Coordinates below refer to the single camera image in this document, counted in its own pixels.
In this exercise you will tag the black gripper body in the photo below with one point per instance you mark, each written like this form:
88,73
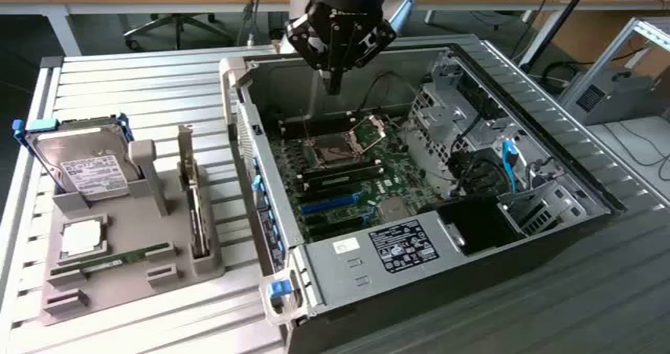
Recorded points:
346,1

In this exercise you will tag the low-profile graphics card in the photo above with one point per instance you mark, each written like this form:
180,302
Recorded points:
198,220

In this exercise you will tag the thin socket locking lever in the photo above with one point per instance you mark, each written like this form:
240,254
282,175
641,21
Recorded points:
307,124

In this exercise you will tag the silver drive cage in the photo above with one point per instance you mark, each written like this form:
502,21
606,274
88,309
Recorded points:
434,118

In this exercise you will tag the metal socket cover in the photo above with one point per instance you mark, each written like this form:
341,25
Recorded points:
369,130

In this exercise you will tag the office chair base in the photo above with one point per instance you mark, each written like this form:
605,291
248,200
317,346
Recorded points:
178,24

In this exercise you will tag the CPU socket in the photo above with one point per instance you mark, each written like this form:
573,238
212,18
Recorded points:
333,152

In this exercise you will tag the green motherboard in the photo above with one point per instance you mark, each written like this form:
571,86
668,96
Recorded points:
398,165

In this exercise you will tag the black tripod pole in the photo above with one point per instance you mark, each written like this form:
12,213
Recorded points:
561,16

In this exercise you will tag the black RAM stick with label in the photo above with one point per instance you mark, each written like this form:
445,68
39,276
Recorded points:
335,181

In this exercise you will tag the blue expansion slot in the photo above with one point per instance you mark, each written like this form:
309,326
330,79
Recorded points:
330,204

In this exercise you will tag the square chipset heatsink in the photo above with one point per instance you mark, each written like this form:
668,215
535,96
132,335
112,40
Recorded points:
395,209

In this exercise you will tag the grey computer tower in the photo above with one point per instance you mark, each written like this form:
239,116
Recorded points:
613,99

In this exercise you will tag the black expansion slot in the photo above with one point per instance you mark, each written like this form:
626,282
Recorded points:
335,223

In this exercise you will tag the hard disk in blue caddy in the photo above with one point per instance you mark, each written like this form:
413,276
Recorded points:
79,150

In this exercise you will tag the silver disk bay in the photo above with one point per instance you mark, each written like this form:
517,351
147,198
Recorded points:
539,212

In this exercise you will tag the grey parts rack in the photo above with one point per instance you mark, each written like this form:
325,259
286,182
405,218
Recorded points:
126,228

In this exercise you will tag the silver power supply with label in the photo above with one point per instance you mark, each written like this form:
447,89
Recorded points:
346,275

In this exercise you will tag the silver CPU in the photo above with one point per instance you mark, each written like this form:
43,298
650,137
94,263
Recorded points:
80,238

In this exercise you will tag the green RAM stick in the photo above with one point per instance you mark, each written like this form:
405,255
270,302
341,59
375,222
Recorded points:
110,259

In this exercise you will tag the open black PC case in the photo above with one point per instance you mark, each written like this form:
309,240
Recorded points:
418,311

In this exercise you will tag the aluminium profile frame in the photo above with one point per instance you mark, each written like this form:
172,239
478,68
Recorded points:
610,52

